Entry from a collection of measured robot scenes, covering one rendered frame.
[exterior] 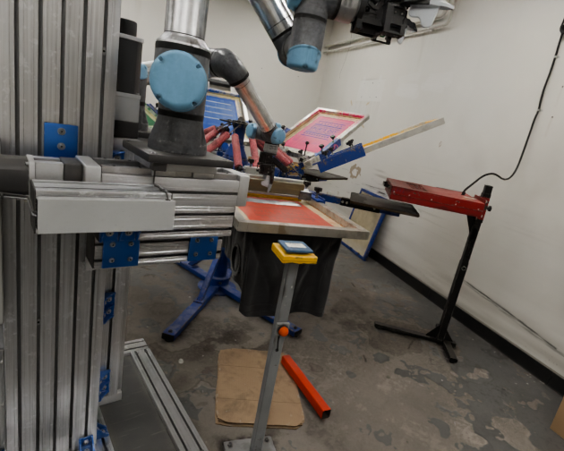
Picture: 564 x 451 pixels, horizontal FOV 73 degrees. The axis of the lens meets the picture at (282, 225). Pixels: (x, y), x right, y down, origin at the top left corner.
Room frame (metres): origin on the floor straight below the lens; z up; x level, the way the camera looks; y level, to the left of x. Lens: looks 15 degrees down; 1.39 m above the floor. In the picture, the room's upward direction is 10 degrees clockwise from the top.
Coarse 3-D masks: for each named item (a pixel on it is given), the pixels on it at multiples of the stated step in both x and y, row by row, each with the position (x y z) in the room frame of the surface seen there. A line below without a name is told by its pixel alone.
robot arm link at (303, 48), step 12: (300, 24) 0.92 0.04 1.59; (312, 24) 0.91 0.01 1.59; (324, 24) 0.93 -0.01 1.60; (288, 36) 1.01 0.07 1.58; (300, 36) 0.92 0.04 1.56; (312, 36) 0.92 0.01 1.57; (288, 48) 0.94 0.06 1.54; (300, 48) 0.91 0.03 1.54; (312, 48) 0.92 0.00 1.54; (288, 60) 0.93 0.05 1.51; (300, 60) 0.91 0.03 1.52; (312, 60) 0.92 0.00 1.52
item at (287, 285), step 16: (288, 256) 1.21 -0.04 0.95; (304, 256) 1.24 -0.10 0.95; (288, 272) 1.27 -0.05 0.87; (288, 288) 1.27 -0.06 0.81; (288, 304) 1.27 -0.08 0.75; (272, 336) 1.28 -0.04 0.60; (272, 352) 1.26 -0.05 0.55; (272, 368) 1.27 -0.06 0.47; (272, 384) 1.27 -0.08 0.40; (256, 416) 1.29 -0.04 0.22; (256, 432) 1.26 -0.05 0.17; (224, 448) 1.32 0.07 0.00; (240, 448) 1.33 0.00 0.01; (256, 448) 1.27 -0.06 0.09; (272, 448) 1.36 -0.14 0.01
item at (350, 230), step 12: (312, 204) 2.08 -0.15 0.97; (324, 204) 2.02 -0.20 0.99; (240, 216) 1.47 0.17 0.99; (336, 216) 1.82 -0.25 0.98; (240, 228) 1.39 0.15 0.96; (252, 228) 1.41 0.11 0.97; (264, 228) 1.42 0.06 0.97; (276, 228) 1.44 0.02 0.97; (288, 228) 1.46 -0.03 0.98; (300, 228) 1.48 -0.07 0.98; (312, 228) 1.50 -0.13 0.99; (324, 228) 1.52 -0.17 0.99; (336, 228) 1.55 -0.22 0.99; (348, 228) 1.59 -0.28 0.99; (360, 228) 1.63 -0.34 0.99
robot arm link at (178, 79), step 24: (168, 0) 0.86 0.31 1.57; (192, 0) 0.85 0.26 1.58; (168, 24) 0.85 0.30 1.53; (192, 24) 0.85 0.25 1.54; (168, 48) 0.83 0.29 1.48; (192, 48) 0.84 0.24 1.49; (168, 72) 0.82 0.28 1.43; (192, 72) 0.83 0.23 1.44; (168, 96) 0.82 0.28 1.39; (192, 96) 0.83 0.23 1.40
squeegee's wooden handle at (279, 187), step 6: (252, 180) 2.00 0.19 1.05; (258, 180) 2.01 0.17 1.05; (252, 186) 2.01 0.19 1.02; (258, 186) 2.02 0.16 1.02; (264, 186) 2.03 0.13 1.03; (276, 186) 2.05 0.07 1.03; (282, 186) 2.07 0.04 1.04; (288, 186) 2.08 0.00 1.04; (294, 186) 2.09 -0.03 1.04; (300, 186) 2.10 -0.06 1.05; (276, 192) 2.06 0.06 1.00; (282, 192) 2.07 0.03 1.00; (288, 192) 2.08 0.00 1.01; (294, 192) 2.09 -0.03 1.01
